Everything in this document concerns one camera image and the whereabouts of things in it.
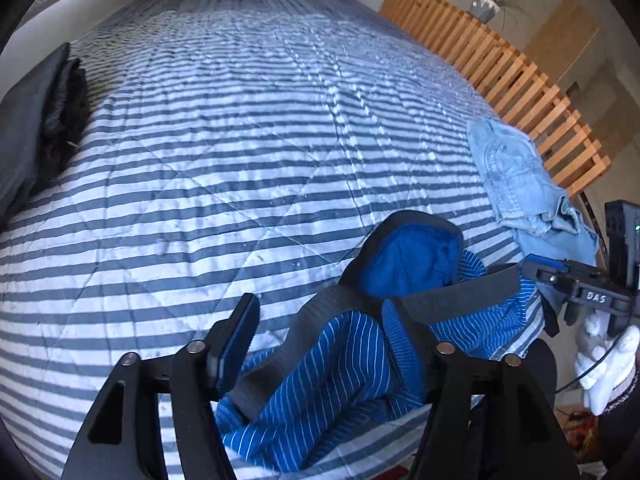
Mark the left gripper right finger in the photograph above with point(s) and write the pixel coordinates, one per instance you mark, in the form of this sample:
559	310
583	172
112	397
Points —
411	343

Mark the folded black garment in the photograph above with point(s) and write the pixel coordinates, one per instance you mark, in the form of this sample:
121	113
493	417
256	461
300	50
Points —
42	120

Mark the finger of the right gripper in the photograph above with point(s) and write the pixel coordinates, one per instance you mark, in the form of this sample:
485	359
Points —
535	267

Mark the blue striped shorts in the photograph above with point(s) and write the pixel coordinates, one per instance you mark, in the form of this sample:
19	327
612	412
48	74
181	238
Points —
335	376

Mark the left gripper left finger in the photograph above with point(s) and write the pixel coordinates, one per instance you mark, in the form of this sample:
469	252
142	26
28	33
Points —
229	341

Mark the wooden slatted bed rail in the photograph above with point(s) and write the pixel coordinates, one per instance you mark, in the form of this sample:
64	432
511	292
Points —
511	83

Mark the blue white striped bedspread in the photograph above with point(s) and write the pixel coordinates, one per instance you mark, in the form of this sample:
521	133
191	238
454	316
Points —
233	146

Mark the light blue denim jacket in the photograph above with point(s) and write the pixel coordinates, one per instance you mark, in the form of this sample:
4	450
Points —
525	200

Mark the white gloved right hand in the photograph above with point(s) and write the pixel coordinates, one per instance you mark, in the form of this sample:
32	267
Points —
605	366

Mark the potted spider plant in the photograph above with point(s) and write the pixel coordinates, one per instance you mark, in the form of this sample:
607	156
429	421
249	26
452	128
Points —
486	11

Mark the wooden door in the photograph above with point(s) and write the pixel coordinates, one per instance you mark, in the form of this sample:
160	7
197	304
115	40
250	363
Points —
560	41

